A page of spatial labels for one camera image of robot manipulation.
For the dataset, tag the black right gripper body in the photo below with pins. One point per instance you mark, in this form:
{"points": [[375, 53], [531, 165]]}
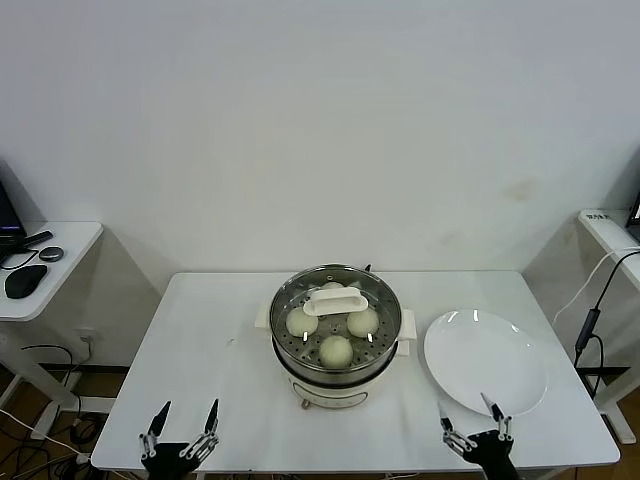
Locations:
{"points": [[492, 450]]}

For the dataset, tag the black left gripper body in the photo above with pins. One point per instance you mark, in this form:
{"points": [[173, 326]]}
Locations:
{"points": [[170, 462]]}

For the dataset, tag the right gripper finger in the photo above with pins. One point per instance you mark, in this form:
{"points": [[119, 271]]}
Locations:
{"points": [[504, 427], [452, 436]]}

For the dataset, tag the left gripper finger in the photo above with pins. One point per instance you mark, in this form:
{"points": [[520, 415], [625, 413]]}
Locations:
{"points": [[160, 422], [213, 417]]}

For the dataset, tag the white steamed baozi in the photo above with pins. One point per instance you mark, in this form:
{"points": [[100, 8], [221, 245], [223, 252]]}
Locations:
{"points": [[363, 325], [301, 324], [336, 351], [331, 286]]}

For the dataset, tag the stainless steel steamer basket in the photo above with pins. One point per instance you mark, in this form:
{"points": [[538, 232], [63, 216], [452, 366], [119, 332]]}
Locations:
{"points": [[390, 350]]}

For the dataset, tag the white round plate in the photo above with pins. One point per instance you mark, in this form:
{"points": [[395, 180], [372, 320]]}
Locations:
{"points": [[485, 360]]}

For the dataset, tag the white power strip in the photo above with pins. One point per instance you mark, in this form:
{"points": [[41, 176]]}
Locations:
{"points": [[84, 456]]}

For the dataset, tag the white electric cooker pot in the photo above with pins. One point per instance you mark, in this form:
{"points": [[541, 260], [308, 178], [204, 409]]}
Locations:
{"points": [[340, 395]]}

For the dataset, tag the black computer mouse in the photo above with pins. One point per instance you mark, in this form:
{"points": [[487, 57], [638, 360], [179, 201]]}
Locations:
{"points": [[25, 281]]}

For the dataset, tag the round grey puck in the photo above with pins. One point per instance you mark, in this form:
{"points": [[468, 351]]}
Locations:
{"points": [[52, 253]]}

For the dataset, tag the white side table with laptop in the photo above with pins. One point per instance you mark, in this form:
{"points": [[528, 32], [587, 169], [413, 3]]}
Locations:
{"points": [[75, 240]]}

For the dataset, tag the black remote stick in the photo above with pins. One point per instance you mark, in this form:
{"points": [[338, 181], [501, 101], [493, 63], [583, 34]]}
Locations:
{"points": [[37, 238]]}

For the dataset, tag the white side table with label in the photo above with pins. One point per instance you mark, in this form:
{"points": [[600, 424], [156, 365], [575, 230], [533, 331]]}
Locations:
{"points": [[605, 230]]}

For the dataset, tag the printed label sticker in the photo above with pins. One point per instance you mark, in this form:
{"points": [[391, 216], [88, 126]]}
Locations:
{"points": [[599, 217]]}

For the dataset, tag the black monitor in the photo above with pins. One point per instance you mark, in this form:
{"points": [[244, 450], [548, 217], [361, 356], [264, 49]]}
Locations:
{"points": [[635, 207]]}

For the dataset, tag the black laptop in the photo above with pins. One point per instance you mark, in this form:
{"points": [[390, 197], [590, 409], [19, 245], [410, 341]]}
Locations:
{"points": [[7, 215]]}

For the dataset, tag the white wall outlet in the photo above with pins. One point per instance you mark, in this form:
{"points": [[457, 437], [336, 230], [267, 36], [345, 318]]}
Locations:
{"points": [[91, 334]]}

